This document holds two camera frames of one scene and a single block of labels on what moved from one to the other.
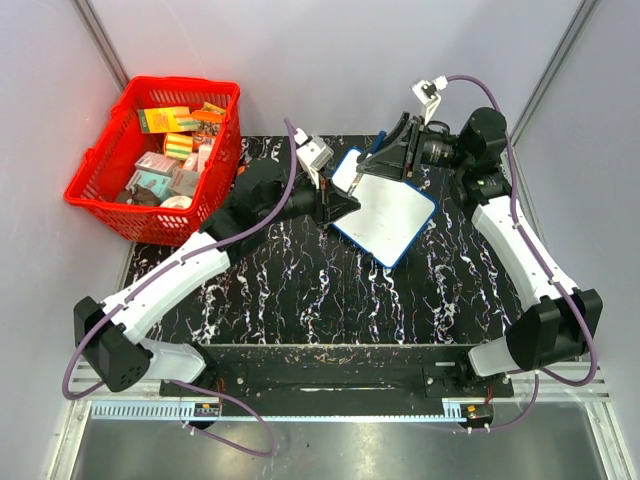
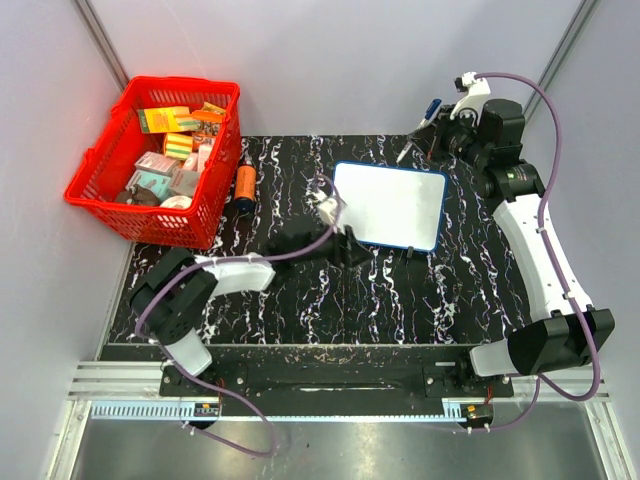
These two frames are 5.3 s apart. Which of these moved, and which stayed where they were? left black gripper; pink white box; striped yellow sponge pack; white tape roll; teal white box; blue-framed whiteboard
Moved: left black gripper; blue-framed whiteboard
Stayed: teal white box; striped yellow sponge pack; pink white box; white tape roll
